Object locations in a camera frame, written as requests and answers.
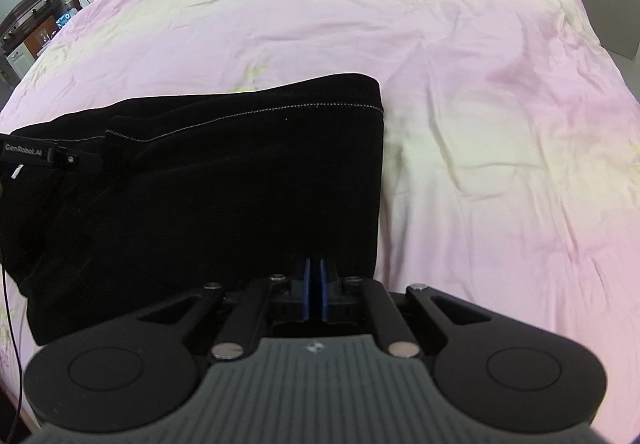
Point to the white cabinet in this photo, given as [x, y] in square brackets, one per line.
[17, 61]

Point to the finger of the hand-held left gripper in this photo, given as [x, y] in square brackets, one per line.
[80, 160]

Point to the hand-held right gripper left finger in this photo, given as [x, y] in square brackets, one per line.
[306, 289]

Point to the black pants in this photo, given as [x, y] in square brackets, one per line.
[210, 204]

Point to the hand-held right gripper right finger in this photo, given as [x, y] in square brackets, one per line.
[325, 289]

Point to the cluttered wooden nightstand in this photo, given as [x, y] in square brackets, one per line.
[27, 11]

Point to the pink floral blanket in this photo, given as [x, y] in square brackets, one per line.
[450, 99]

